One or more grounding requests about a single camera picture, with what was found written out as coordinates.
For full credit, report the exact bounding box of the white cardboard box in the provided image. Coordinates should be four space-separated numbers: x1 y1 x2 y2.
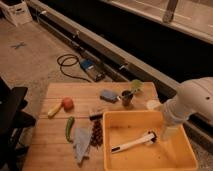
0 0 32 26

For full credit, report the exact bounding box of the white handled brush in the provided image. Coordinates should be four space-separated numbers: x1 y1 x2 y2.
111 131 157 153

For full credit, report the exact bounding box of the grey cloth towel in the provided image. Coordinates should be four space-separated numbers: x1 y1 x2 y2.
73 128 91 164

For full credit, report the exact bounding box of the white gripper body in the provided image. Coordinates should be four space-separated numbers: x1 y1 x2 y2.
161 124 178 141

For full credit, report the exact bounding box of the green chili pepper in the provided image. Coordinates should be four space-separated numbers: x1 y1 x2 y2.
65 116 75 142

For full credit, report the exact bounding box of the black scrub brush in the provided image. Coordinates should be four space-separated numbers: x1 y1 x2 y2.
89 110 103 121

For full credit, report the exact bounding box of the black chair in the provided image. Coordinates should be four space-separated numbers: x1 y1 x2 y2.
0 77 36 171

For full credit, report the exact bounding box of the black cable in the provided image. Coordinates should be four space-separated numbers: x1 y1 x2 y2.
56 53 93 83

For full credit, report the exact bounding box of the blue power box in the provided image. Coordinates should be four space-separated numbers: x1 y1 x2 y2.
80 59 105 82

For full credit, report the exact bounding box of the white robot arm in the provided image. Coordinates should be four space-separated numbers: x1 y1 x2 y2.
161 77 213 141

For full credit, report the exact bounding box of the yellow plastic bin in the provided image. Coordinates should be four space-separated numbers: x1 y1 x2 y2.
103 110 198 171

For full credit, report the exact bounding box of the dark metal cup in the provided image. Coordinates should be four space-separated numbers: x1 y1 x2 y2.
121 90 133 106

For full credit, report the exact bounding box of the red tomato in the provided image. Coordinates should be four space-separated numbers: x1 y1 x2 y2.
62 97 74 111

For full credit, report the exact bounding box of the dark grape bunch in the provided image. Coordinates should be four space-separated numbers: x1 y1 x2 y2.
90 120 103 146

